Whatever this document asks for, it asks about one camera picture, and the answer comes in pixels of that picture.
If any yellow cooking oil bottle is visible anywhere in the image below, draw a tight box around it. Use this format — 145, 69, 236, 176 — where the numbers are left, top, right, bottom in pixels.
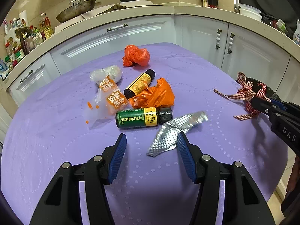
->
45, 16, 54, 38
38, 13, 48, 39

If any green white packet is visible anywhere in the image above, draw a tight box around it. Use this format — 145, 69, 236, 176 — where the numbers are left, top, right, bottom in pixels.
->
277, 19, 287, 34

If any white condiment rack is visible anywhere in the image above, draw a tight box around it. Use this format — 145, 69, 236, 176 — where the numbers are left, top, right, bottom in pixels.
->
5, 27, 32, 59

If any green glass bottle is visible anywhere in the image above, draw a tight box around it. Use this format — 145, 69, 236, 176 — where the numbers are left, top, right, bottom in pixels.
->
115, 106, 173, 130

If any clear plastic bag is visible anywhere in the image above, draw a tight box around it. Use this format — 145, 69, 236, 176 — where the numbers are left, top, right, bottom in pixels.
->
90, 66, 123, 85

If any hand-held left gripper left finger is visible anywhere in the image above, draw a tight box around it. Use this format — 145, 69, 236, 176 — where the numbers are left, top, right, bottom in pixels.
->
29, 133, 127, 225

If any crumpled orange plastic bag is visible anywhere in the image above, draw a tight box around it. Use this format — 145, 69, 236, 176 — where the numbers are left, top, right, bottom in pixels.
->
128, 77, 176, 109

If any clear wrapper with orange print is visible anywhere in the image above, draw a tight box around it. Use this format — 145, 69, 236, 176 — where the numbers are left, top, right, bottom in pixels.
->
82, 75, 129, 129

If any beige stove cover sheet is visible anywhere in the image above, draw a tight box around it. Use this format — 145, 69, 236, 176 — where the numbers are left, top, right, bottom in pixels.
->
81, 1, 164, 19

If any person's right hand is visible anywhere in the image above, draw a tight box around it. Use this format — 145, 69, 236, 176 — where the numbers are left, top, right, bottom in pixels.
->
286, 156, 300, 193

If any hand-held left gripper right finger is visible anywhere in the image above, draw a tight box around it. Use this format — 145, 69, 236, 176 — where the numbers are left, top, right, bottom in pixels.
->
176, 131, 276, 225

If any white spray bottle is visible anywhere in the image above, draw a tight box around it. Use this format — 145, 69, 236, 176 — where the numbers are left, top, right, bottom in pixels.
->
293, 19, 300, 46

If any knotted orange plastic bag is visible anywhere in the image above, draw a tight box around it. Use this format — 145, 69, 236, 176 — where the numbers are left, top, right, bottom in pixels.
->
122, 44, 150, 68

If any blue white snack packet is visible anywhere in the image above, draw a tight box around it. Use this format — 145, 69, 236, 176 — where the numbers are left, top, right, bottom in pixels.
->
0, 58, 10, 80

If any white paper towel roll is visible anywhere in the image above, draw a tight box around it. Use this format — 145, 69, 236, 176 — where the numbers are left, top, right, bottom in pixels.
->
19, 10, 29, 26

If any red checkered ribbon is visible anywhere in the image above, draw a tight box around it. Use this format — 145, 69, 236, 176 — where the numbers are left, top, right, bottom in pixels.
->
213, 72, 268, 120

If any cluster of condiment bottles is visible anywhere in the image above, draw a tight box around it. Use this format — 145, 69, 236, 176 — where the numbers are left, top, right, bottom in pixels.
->
0, 17, 45, 80

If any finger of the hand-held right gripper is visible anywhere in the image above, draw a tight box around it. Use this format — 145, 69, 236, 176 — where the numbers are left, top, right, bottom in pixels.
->
269, 99, 300, 116
250, 97, 282, 122

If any white lidded container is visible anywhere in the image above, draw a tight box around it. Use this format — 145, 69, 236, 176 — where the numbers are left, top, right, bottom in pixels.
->
238, 3, 262, 21

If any silver foil wrapper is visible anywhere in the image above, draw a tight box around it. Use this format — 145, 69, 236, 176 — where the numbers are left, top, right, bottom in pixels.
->
146, 111, 209, 157

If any steel wok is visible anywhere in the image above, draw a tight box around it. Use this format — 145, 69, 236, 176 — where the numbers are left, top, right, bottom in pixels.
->
55, 0, 96, 23

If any brown bottle with yellow label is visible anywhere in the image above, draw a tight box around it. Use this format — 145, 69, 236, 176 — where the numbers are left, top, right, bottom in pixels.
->
124, 69, 155, 99

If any purple tablecloth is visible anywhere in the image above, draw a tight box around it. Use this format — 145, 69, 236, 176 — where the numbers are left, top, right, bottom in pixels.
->
0, 43, 289, 225

